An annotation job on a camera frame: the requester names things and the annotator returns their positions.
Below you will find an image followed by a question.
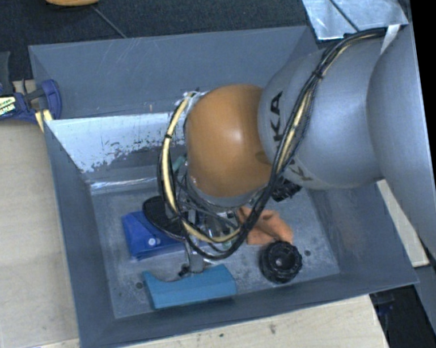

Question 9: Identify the black ribbed round cap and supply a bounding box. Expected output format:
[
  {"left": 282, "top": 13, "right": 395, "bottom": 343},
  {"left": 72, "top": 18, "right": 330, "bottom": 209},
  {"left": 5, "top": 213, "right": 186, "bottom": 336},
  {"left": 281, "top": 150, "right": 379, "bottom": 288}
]
[{"left": 256, "top": 237, "right": 307, "bottom": 287}]

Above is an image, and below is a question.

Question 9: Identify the black oval brush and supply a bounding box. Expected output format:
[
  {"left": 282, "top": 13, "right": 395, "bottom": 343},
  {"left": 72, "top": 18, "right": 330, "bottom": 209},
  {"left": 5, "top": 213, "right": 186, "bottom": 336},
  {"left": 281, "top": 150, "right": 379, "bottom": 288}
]
[{"left": 140, "top": 192, "right": 189, "bottom": 246}]

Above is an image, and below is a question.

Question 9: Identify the blue sponge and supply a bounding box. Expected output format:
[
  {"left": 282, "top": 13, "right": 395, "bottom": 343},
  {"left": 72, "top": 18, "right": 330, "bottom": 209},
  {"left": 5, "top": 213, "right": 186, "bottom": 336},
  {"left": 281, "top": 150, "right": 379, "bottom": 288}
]
[{"left": 142, "top": 258, "right": 239, "bottom": 312}]

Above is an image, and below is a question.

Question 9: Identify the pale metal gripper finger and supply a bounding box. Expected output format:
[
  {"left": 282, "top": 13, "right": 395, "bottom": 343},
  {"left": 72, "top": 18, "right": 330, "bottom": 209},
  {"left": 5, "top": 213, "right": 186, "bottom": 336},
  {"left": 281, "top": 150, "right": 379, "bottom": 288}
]
[
  {"left": 191, "top": 248, "right": 206, "bottom": 274},
  {"left": 182, "top": 240, "right": 195, "bottom": 273}
]

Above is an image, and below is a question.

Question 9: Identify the dark blue flat box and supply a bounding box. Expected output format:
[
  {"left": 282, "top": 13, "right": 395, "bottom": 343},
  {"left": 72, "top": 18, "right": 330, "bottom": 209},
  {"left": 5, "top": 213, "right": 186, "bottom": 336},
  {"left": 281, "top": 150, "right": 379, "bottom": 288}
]
[{"left": 120, "top": 205, "right": 191, "bottom": 263}]

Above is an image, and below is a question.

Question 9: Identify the orange cloth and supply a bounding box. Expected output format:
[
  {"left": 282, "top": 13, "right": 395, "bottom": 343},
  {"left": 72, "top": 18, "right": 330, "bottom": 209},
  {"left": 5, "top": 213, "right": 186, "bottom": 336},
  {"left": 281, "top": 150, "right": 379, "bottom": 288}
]
[{"left": 234, "top": 198, "right": 296, "bottom": 252}]

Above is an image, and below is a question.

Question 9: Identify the black cylinder on white bracket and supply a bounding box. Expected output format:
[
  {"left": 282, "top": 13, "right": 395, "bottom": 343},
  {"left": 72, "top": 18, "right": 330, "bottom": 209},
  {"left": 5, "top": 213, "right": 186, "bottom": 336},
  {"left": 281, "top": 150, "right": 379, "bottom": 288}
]
[{"left": 269, "top": 176, "right": 304, "bottom": 204}]

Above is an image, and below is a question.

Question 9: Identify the grey metal bin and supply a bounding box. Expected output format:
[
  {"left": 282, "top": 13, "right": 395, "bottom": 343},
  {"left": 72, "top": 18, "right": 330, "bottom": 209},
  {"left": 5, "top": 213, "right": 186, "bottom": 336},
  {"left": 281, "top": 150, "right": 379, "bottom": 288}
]
[{"left": 27, "top": 0, "right": 424, "bottom": 348}]

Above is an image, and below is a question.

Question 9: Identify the pale wood flat board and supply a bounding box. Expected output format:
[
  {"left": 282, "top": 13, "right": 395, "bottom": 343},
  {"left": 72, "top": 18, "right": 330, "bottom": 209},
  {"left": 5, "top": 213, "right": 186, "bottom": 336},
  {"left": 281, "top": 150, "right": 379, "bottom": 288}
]
[{"left": 0, "top": 111, "right": 82, "bottom": 348}]

